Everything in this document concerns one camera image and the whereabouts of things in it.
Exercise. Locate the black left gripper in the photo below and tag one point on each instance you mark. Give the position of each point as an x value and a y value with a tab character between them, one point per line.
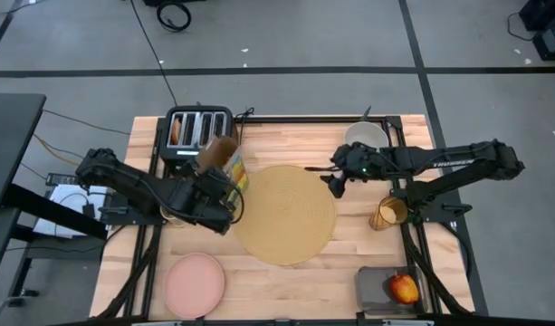
211	204

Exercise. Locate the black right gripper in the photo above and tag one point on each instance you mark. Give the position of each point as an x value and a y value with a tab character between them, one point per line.
356	165

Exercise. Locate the panda cereal box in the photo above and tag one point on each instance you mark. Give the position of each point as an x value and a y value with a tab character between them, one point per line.
237	176

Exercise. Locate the brown bagel half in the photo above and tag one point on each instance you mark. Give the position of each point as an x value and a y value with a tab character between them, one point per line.
175	131

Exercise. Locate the white ceramic bowl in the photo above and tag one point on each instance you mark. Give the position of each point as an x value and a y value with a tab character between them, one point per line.
365	133

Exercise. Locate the amber drinking glass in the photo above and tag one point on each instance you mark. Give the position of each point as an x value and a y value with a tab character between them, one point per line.
381	219

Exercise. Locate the pink round plate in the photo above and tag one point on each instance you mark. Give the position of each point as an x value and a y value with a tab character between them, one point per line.
193	285

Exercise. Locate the red yellow apple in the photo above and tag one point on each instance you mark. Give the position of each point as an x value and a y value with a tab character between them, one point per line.
404	290

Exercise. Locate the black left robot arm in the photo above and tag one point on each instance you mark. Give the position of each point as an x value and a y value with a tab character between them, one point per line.
123	181

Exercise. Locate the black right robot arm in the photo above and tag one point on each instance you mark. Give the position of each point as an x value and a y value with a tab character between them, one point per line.
440	160

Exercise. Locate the black four-slot toaster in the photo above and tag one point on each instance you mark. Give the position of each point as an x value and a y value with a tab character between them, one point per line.
200	129

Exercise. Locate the round woven tan placemat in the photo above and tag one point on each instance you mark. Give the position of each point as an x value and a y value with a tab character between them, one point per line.
286	217

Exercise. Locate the grey rectangular tray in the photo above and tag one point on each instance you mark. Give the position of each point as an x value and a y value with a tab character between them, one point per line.
372	290

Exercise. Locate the black power adapter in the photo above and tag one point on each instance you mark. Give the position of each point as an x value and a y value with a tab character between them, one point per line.
88	210

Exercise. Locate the black power strip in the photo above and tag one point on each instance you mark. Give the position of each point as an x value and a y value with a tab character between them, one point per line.
60	179

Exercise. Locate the white paper sheets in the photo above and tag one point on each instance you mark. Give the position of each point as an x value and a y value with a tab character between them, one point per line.
48	222

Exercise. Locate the black desk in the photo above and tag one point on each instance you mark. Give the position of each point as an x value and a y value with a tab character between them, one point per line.
10	136

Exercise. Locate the black equipment case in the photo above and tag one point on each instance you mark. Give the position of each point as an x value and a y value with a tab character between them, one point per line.
544	11
553	45

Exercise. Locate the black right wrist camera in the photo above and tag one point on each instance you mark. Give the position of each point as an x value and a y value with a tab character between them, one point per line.
355	153

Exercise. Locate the black metal table frame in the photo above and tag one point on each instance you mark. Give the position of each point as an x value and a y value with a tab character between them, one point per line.
304	119

